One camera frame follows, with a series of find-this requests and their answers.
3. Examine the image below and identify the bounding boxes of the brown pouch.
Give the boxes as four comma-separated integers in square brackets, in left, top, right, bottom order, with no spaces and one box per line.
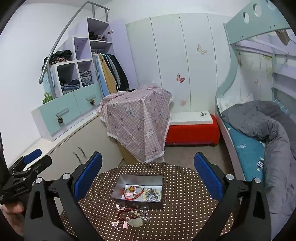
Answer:
[276,30,290,45]

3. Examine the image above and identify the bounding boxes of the purple stair shelf unit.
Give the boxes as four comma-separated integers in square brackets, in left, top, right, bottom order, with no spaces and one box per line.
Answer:
[31,17,126,142]

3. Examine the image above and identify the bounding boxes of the blue bed sheet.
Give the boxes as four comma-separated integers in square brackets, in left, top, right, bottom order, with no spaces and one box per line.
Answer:
[223,122,266,182]

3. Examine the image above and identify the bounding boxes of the folded dark clothes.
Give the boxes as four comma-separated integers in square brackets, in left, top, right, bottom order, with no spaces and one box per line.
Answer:
[89,31,107,42]

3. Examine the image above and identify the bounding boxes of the white board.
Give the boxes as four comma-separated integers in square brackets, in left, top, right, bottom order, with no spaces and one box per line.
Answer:
[170,111,213,124]

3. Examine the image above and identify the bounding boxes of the pile of dark clothes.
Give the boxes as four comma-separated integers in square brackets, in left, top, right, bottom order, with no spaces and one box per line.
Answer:
[42,50,73,70]

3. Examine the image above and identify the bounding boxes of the clear crystal bracelet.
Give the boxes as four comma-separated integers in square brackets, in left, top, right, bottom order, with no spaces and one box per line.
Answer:
[135,209,151,222]

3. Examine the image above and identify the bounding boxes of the red storage bench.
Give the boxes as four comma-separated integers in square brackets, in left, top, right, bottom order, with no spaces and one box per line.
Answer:
[165,115,220,146]

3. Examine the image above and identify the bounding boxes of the red cord bracelet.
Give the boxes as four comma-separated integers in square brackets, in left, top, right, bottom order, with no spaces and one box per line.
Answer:
[122,185,145,200]

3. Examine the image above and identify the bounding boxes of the green ornament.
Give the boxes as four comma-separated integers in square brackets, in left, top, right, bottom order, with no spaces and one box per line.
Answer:
[42,92,55,104]

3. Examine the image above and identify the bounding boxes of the beige low cabinet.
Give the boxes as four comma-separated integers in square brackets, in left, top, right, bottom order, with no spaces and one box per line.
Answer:
[14,111,124,178]

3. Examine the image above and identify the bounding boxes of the silver bead chain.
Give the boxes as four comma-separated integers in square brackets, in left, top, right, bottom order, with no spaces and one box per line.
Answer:
[143,187,161,202]

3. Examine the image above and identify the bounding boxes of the teal bunk bed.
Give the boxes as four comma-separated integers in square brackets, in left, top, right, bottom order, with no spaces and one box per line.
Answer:
[215,0,296,241]

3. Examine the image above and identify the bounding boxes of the row of hanging clothes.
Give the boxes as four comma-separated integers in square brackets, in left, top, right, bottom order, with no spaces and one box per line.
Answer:
[92,52,130,98]

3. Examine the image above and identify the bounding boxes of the pink charm bracelet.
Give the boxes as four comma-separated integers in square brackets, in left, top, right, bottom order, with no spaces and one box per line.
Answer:
[111,220,130,231]

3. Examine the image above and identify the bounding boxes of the grey metal handrail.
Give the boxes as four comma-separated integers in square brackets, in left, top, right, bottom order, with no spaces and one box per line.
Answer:
[38,1,110,84]

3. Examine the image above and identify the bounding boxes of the cardboard box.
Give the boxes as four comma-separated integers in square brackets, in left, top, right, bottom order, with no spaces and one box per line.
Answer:
[118,137,139,165]

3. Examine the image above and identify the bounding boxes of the folded dark jeans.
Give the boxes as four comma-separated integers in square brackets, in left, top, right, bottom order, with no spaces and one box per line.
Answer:
[60,79,80,94]

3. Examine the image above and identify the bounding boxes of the brown polka-dot tablecloth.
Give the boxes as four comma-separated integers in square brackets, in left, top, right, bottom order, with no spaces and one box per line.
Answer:
[60,163,235,241]

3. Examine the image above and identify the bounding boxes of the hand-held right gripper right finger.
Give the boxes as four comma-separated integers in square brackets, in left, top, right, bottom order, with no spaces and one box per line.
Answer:
[194,152,271,241]

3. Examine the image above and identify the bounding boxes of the pink checkered cloth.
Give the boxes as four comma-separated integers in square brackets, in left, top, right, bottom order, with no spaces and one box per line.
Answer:
[98,85,173,163]

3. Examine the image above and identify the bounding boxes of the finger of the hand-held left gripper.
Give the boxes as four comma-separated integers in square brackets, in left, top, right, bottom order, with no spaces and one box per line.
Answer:
[11,155,53,184]
[8,149,42,173]

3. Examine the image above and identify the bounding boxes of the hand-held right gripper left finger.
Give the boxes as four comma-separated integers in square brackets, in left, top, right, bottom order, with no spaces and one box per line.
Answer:
[24,151,103,241]

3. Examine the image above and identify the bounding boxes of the white wardrobe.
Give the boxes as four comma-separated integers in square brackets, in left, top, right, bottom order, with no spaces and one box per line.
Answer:
[125,13,234,114]

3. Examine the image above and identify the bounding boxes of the person's left hand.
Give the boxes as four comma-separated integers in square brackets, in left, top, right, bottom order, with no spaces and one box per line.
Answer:
[0,201,25,234]

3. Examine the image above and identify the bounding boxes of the dark red bead bracelet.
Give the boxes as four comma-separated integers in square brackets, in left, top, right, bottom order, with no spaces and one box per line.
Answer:
[117,207,139,222]

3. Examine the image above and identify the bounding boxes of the metal tin box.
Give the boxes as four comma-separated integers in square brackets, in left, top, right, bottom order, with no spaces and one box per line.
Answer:
[111,174,164,210]

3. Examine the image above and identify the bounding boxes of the grey duvet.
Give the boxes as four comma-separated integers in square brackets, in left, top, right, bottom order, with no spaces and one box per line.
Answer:
[221,100,296,215]

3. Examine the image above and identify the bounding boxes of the white bedding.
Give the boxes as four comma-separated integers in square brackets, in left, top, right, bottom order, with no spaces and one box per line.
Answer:
[217,93,253,113]

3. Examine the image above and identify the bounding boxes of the folded light jeans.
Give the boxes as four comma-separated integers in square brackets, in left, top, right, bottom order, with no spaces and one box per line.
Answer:
[79,71,93,87]

